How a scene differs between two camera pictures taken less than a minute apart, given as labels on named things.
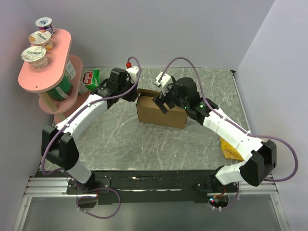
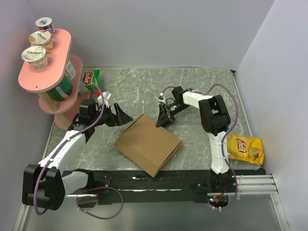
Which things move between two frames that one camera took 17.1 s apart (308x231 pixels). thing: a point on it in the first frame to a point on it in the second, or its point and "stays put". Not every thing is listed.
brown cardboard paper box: x=149 y=112 to x=148 y=146
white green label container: x=70 y=70 stays put
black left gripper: x=128 y=82 to x=120 y=119
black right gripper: x=160 y=101 to x=164 y=117
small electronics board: x=218 y=201 stays put
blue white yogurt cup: x=44 y=24 stays put
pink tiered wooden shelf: x=57 y=83 stays put
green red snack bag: x=91 y=79 stays put
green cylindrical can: x=62 y=90 stays put
